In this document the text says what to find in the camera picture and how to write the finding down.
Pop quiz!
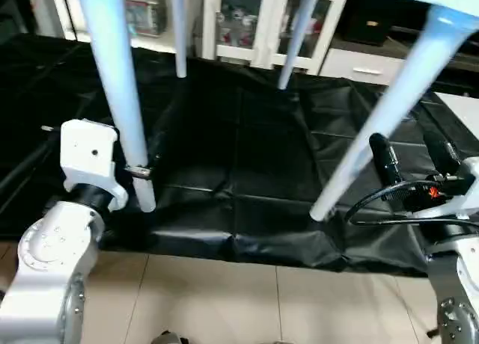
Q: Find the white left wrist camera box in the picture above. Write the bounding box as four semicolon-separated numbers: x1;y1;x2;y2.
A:
58;120;129;212

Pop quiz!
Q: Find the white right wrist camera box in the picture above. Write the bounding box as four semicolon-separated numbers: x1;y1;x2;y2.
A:
443;157;479;219

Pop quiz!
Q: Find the white plastic table leg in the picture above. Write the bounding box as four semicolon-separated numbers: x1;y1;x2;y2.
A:
308;7;479;222
75;0;158;214
278;0;323;90
171;0;189;80

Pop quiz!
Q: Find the white glass-door cabinet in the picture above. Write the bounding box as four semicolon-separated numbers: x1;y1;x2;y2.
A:
202;0;350;68

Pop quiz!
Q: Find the black work mat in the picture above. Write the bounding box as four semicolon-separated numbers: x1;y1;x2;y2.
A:
0;34;479;277

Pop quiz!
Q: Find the white drawer unit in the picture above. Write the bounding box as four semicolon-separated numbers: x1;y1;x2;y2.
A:
318;49;406;87

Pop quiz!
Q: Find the blue grey floor appliance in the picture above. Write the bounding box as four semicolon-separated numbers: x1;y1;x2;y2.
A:
123;0;167;38

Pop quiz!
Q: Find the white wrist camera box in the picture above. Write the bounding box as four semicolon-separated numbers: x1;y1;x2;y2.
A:
58;120;129;212
443;157;479;219

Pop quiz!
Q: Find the dark grey floor object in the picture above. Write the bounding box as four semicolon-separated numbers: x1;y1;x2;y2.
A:
153;331;188;344

